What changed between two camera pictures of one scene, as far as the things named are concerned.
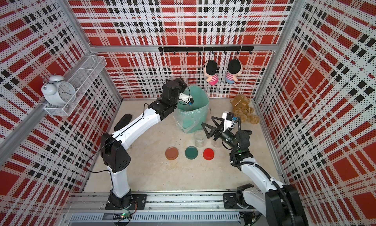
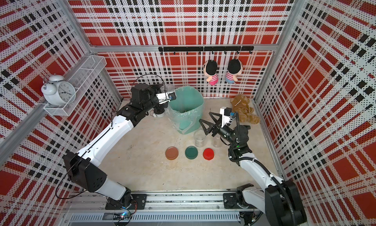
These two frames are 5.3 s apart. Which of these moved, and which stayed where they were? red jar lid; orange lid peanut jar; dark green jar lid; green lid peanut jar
Moved: orange lid peanut jar
Stayed: dark green jar lid; green lid peanut jar; red jar lid
